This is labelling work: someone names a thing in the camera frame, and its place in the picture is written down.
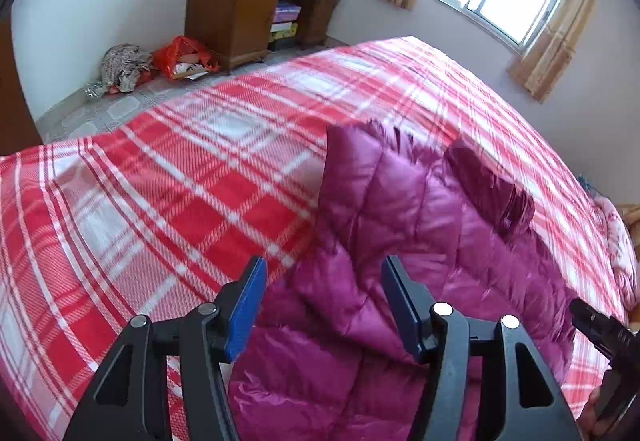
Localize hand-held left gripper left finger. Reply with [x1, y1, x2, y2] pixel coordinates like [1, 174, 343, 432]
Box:
[62, 255, 269, 441]

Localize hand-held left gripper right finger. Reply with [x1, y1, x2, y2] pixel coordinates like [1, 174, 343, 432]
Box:
[381, 256, 583, 441]

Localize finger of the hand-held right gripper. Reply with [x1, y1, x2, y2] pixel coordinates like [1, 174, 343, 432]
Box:
[570, 298, 640, 368]

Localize magenta down jacket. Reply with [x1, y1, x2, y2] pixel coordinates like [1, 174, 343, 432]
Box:
[227, 118, 581, 441]

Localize person's right hand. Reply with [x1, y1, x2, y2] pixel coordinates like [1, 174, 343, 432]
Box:
[575, 388, 640, 441]

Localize pink pillow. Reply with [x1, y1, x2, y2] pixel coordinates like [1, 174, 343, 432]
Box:
[592, 196, 640, 317]

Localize wooden headboard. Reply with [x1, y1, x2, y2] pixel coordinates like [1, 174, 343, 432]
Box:
[615, 204, 640, 228]

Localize red plaid blanket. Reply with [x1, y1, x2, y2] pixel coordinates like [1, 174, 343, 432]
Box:
[0, 35, 628, 441]

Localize red plastic bag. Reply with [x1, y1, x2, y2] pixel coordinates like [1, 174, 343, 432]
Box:
[152, 35, 221, 81]

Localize yellow and black box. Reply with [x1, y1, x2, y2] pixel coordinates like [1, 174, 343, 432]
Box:
[268, 32, 298, 52]

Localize patterned cloth bundle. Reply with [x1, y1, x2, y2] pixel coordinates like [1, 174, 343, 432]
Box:
[84, 44, 155, 98]

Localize wooden desk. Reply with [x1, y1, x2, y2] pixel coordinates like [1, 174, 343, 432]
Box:
[184, 0, 346, 72]

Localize purple box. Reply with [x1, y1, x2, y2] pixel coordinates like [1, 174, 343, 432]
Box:
[272, 4, 302, 24]

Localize brown wooden door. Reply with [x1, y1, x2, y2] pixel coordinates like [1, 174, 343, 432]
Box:
[0, 21, 43, 157]

